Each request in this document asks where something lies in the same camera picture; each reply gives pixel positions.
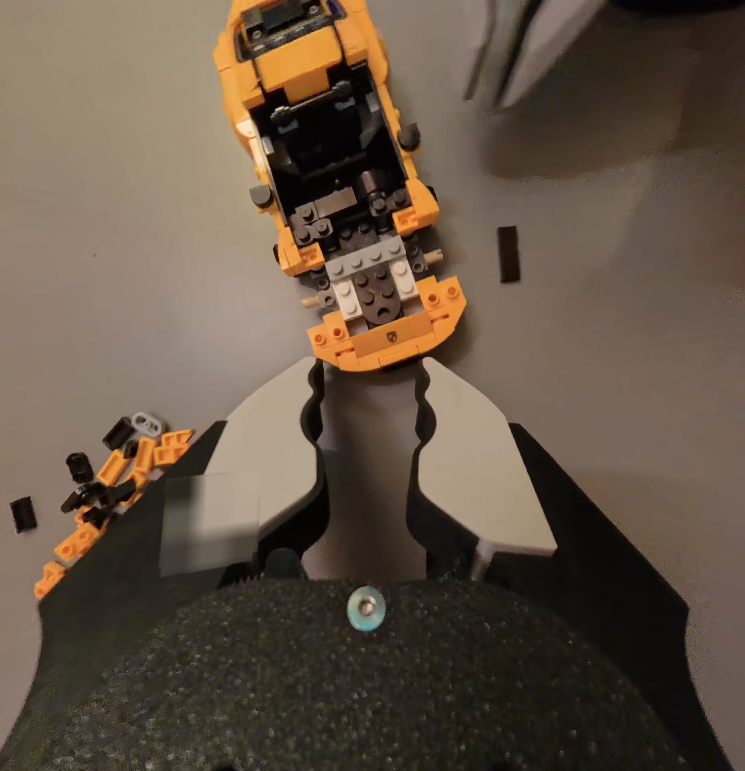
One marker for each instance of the orange lego car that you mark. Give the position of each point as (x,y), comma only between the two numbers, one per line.
(336,181)

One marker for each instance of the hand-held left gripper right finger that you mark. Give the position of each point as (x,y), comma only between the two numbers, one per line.
(487,482)

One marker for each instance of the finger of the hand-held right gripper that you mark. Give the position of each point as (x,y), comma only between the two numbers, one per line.
(547,42)
(490,48)

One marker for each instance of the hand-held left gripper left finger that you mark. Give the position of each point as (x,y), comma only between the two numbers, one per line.
(270,434)

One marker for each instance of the long black lego tile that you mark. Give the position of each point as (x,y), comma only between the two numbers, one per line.
(509,254)

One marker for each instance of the pile of small lego pieces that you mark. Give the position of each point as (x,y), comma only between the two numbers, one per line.
(119,482)

